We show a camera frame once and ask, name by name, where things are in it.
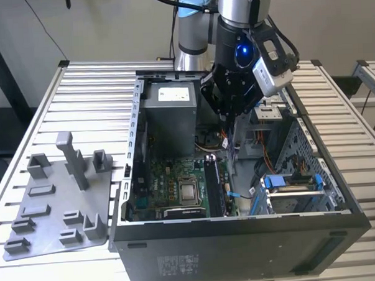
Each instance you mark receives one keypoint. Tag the silver CPU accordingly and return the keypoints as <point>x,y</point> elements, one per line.
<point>189,193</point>

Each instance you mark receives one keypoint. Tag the wide blue bay clip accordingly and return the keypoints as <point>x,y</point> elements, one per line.
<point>275,181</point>

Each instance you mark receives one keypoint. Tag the narrow blue bay clip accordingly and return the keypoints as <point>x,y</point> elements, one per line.
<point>319,182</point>

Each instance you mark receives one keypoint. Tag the green motherboard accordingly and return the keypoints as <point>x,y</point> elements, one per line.
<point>159,179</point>

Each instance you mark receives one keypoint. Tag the black table corner cap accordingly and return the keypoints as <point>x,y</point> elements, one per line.
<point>63,62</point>
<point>316,62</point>

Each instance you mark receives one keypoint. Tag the black graphics card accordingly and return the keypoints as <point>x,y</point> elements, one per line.
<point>184,212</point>

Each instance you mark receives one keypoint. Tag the black PC case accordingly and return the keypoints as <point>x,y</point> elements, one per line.
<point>211,254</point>

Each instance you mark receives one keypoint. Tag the grey metal drive bracket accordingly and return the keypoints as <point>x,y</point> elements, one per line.
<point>268,113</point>

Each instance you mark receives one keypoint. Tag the metal slat side table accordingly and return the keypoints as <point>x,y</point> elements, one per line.
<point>371,76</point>

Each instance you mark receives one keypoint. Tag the grey power supply unit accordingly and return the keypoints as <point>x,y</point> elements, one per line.
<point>171,128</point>

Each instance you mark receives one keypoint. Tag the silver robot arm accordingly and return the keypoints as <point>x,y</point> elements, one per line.
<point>240,4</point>

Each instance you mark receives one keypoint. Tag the black round fan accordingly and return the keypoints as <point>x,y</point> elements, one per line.
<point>210,139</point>

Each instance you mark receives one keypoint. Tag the grey plastic parts rack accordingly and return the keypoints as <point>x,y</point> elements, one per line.
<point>59,199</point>

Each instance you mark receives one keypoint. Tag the black hanging rod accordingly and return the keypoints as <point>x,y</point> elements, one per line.
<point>67,2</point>

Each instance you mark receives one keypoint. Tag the metal disk bay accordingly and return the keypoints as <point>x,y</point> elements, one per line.
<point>289,190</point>

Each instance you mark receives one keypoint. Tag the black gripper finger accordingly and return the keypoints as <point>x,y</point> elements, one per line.
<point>255,101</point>
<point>208,89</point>

